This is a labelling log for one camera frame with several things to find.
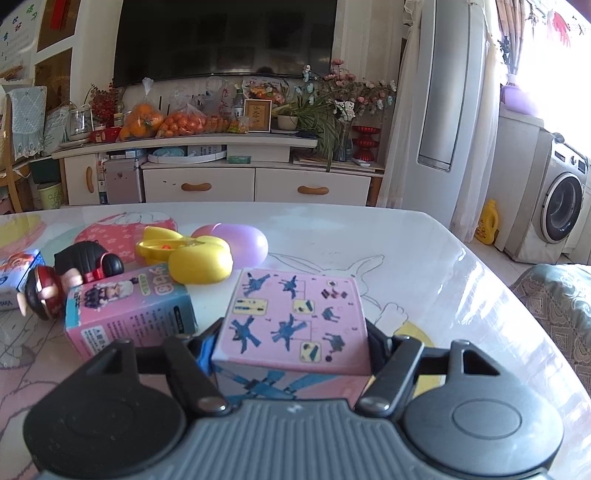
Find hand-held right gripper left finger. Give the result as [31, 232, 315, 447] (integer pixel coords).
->
[87, 318, 232, 417]

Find wooden picture frame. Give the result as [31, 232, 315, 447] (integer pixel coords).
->
[243, 98, 272, 134]

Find white television cabinet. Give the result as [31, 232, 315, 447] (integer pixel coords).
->
[51, 130, 387, 207]

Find pink box with blue planes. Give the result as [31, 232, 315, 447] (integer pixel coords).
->
[211, 267, 374, 403]

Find yellow detergent bottle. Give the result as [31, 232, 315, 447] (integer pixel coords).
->
[473, 198, 501, 246]

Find white standing air conditioner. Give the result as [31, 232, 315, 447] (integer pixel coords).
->
[416, 0, 489, 173]

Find purple plastic egg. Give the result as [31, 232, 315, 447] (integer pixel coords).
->
[191, 222, 269, 269]

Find red berry branches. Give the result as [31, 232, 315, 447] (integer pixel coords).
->
[87, 82, 124, 128]

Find silver washing machine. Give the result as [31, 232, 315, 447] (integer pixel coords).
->
[500, 103, 591, 265]

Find glass kettle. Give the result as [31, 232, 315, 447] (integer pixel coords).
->
[67, 103, 96, 142]

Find yellow toy gun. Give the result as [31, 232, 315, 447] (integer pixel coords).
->
[135, 225, 232, 285]

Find red-faced toy figure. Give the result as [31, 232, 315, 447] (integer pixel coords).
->
[17, 264, 85, 320]

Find small pink figure box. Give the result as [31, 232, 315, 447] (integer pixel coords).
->
[64, 264, 200, 359]

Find red pedestal stand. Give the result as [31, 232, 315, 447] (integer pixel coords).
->
[351, 124, 378, 164]

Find black television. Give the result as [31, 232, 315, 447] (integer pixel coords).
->
[113, 0, 339, 89]

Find bag of small tangerines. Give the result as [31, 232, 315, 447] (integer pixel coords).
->
[156, 103, 209, 139]

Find white sheer curtain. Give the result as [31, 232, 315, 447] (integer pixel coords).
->
[376, 0, 422, 209]

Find round white tray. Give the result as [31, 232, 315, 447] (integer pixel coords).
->
[147, 146, 228, 164]

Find blue and white box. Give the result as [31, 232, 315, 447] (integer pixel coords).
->
[0, 248, 48, 311]

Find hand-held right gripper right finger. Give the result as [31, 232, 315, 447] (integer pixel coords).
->
[353, 320, 502, 417]

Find patterned sofa cushion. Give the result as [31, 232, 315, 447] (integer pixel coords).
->
[509, 263, 591, 371]

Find green potted plant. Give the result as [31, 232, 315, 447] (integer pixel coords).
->
[276, 89, 352, 172]

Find wooden chair with lace cover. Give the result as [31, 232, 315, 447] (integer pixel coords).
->
[4, 84, 50, 214]

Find green waste bin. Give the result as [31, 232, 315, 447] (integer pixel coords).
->
[29, 158, 64, 212]

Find bag of large oranges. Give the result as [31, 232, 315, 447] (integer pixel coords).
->
[118, 76, 165, 142]

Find silver metal case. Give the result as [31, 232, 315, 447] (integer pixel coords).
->
[104, 158, 142, 205]

